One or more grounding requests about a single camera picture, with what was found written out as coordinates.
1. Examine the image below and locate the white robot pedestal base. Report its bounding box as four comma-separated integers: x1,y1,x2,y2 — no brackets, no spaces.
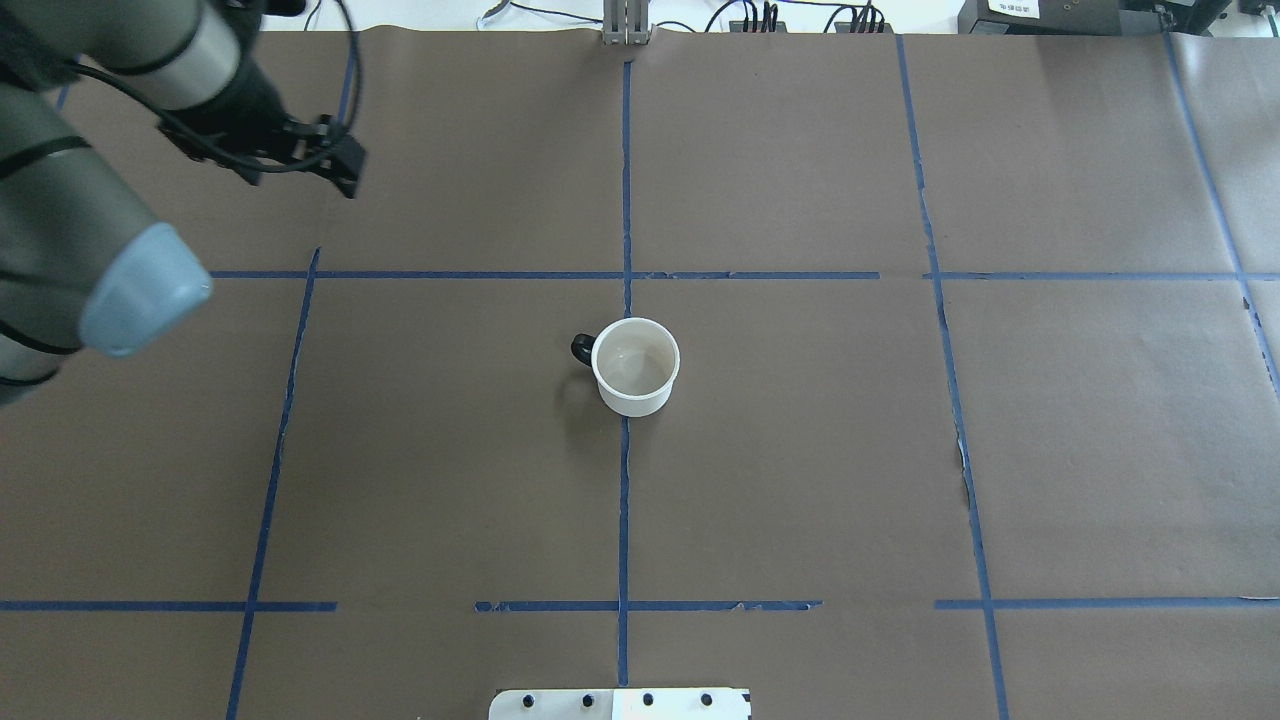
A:
488,687,753,719

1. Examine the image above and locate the grey aluminium frame post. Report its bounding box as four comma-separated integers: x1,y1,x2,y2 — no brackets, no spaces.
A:
602,0,652,46

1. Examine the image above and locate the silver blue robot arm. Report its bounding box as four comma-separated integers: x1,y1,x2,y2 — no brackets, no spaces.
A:
1,1,367,404

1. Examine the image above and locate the white smiley face mug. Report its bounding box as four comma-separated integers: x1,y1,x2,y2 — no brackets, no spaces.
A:
570,316,681,418

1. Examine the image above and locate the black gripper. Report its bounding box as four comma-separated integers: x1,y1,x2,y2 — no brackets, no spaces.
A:
157,65,367,199

